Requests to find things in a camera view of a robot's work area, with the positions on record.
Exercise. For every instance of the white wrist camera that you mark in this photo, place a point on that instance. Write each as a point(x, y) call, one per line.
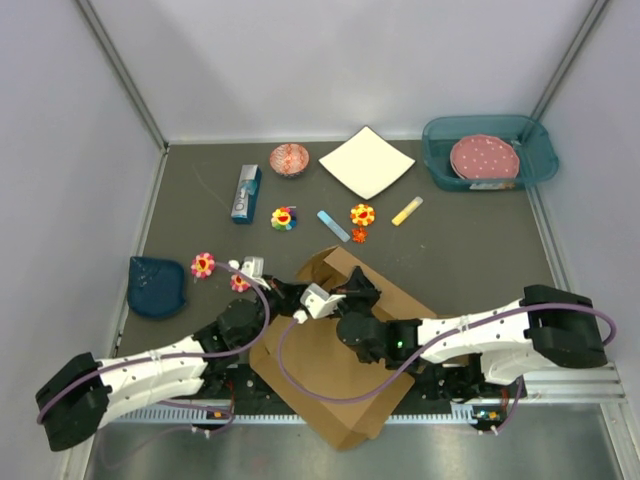
point(316, 303)
point(250, 266)

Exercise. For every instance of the orange flower plush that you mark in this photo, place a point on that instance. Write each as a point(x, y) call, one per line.
point(362, 215)

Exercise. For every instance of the red glitter ornament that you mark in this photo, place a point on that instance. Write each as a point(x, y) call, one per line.
point(359, 235)

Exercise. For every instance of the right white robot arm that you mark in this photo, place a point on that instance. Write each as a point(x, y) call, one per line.
point(465, 354)

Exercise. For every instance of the blue toothpaste box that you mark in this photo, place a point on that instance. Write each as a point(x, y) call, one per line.
point(246, 195)

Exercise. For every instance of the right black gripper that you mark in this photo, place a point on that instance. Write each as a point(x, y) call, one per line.
point(358, 288)

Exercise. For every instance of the rainbow flower plush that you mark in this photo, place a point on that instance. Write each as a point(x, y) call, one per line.
point(284, 218)

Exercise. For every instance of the blue marker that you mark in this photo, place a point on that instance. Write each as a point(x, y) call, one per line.
point(333, 226)

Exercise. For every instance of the teal plastic bin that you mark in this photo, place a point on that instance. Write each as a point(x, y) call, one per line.
point(530, 140)

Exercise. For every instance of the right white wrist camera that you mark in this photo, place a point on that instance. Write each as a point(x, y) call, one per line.
point(316, 303)

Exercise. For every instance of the brown cardboard box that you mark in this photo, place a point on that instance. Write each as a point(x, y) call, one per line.
point(315, 357)

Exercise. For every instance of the pink polka dot plate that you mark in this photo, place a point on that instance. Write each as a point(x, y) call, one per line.
point(484, 157)

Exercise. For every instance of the dark blue leaf dish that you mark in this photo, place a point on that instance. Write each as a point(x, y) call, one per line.
point(156, 287)

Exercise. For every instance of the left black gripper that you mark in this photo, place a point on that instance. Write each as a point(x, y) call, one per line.
point(286, 295)

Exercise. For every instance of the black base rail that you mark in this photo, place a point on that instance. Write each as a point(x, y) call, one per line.
point(252, 396)

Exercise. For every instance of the red patterned bowl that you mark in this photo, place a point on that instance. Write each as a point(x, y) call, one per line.
point(289, 160)

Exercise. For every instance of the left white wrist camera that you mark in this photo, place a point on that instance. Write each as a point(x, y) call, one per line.
point(250, 266)

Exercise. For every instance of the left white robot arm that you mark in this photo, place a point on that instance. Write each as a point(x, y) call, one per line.
point(87, 393)

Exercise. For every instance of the white square plate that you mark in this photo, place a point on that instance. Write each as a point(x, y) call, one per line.
point(366, 164)

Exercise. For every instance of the pink flower plush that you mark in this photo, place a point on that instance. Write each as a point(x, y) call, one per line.
point(239, 284)
point(203, 265)

